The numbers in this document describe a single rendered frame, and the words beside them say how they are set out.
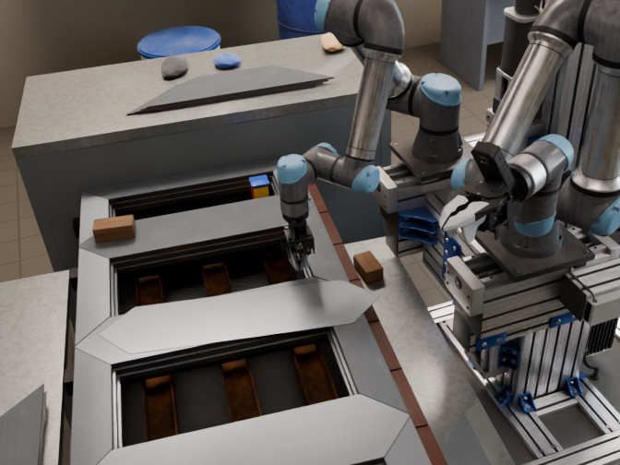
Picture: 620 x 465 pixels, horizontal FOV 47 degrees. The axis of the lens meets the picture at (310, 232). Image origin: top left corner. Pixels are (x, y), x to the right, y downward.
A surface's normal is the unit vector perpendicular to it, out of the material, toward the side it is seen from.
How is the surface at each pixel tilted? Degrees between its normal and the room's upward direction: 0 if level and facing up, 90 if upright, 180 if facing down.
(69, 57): 90
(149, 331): 0
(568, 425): 0
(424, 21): 90
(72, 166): 90
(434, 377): 0
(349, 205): 90
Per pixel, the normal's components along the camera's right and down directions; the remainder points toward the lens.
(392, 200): 0.33, 0.53
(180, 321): -0.06, -0.81
